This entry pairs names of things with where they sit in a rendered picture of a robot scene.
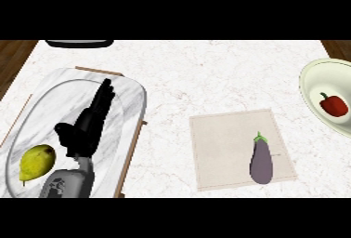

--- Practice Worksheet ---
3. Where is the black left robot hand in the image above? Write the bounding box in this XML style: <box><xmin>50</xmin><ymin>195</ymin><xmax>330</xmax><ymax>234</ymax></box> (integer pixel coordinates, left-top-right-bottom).
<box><xmin>52</xmin><ymin>77</ymin><xmax>116</xmax><ymax>159</ymax></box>

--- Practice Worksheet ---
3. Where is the beige placemat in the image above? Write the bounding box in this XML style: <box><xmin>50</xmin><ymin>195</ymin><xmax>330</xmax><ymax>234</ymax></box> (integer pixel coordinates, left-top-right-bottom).
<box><xmin>187</xmin><ymin>108</ymin><xmax>299</xmax><ymax>192</ymax></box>

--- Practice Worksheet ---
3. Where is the pale green bowl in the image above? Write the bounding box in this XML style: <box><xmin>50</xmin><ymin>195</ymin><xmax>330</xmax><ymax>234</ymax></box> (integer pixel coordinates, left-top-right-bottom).
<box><xmin>297</xmin><ymin>58</ymin><xmax>351</xmax><ymax>139</ymax></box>

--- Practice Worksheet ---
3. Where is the red bell pepper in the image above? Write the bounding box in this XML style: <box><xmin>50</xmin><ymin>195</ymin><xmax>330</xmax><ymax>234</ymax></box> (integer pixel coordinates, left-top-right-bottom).
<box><xmin>318</xmin><ymin>91</ymin><xmax>349</xmax><ymax>118</ymax></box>

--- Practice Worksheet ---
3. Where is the white marble tray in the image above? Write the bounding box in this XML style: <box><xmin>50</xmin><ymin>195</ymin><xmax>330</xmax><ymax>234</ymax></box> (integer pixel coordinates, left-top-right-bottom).
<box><xmin>0</xmin><ymin>65</ymin><xmax>147</xmax><ymax>199</ymax></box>

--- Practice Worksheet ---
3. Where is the yellow-green pear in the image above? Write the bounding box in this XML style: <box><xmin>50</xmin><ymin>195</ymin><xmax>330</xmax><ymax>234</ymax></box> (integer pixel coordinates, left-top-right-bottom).
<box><xmin>17</xmin><ymin>144</ymin><xmax>57</xmax><ymax>187</ymax></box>

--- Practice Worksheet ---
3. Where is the black appliance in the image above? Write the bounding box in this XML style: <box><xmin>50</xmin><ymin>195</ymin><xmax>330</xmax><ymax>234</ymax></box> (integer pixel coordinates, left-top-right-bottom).
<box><xmin>44</xmin><ymin>39</ymin><xmax>114</xmax><ymax>49</ymax></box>

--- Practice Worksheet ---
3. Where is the purple eggplant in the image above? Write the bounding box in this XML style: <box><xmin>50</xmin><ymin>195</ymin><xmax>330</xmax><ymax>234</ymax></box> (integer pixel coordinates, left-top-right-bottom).
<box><xmin>247</xmin><ymin>130</ymin><xmax>275</xmax><ymax>185</ymax></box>

